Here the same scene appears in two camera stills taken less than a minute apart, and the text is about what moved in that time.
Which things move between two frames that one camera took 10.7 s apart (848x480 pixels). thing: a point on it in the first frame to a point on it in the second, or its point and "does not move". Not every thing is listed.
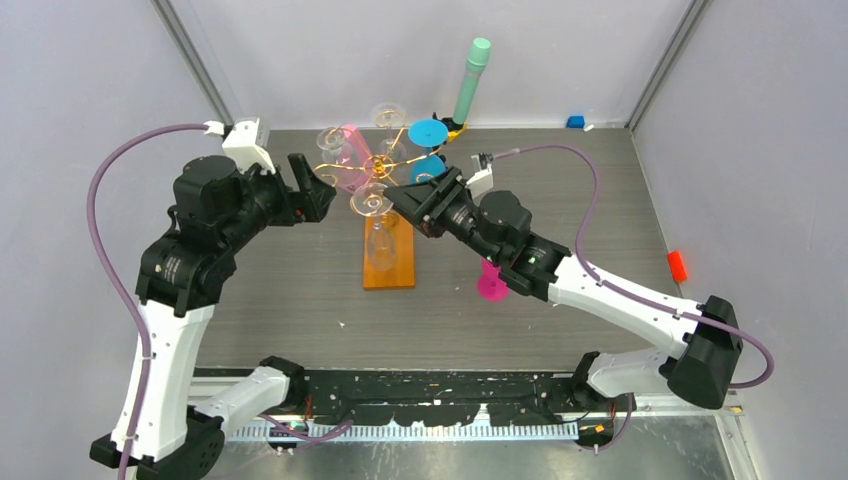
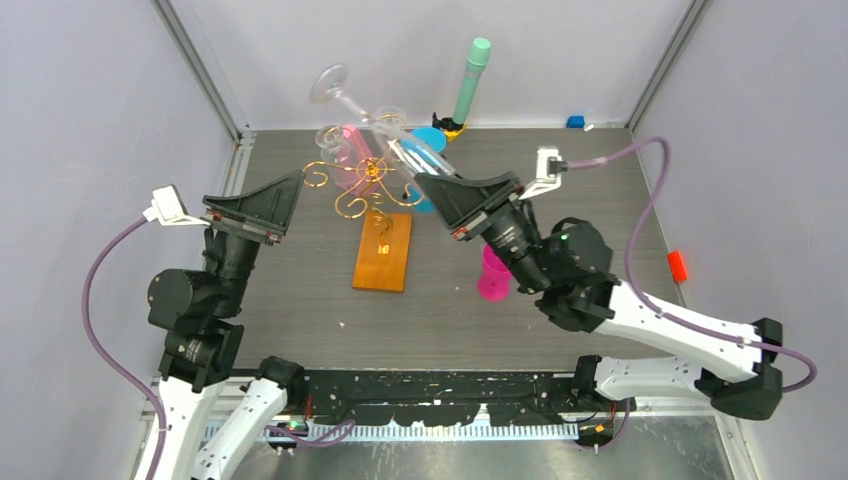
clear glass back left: x=334 y=146 does not move
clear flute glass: x=372 y=200 to x=417 y=154
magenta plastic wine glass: x=489 y=286 does not move
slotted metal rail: x=409 y=433 does not move
